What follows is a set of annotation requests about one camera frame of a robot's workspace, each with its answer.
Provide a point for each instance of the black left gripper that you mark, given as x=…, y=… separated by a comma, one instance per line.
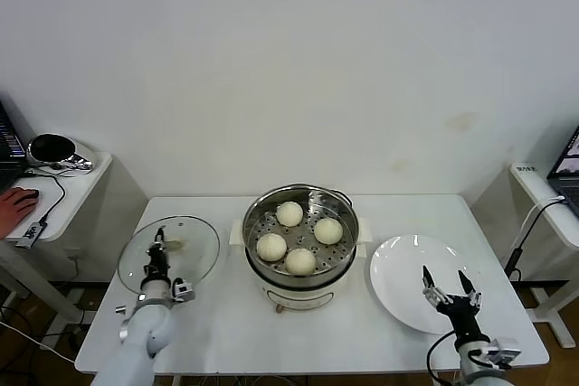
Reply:
x=158, y=268

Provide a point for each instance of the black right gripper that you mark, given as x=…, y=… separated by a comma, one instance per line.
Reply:
x=463, y=320

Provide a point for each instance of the round glass pot lid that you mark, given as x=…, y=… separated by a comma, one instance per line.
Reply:
x=194, y=264

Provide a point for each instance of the white steamed baozi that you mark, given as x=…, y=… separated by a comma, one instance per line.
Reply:
x=329, y=230
x=300, y=262
x=289, y=214
x=272, y=247

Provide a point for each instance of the black computer mouse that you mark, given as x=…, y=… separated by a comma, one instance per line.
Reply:
x=31, y=193

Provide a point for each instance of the perforated steel steamer basket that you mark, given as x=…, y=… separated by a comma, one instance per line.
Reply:
x=337, y=257

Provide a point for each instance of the person's bare hand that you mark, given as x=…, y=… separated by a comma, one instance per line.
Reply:
x=11, y=213

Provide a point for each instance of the white round plate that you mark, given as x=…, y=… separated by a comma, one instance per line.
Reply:
x=398, y=309

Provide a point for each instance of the white side table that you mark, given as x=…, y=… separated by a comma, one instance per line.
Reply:
x=534, y=187
x=77, y=187

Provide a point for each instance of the black usb hub adapter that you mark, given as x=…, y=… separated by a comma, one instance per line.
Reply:
x=29, y=234

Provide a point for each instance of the chrome headset device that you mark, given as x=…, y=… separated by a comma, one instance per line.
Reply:
x=50, y=146

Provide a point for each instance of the cream electric cooking pot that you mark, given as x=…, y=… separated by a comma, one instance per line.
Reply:
x=298, y=295

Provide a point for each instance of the black open laptop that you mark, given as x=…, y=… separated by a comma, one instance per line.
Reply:
x=9, y=146
x=565, y=178

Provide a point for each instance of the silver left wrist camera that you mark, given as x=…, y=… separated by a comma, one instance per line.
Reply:
x=183, y=290

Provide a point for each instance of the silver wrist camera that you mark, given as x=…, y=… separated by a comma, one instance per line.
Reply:
x=183, y=290
x=502, y=352

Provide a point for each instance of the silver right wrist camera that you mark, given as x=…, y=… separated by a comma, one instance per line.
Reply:
x=502, y=352

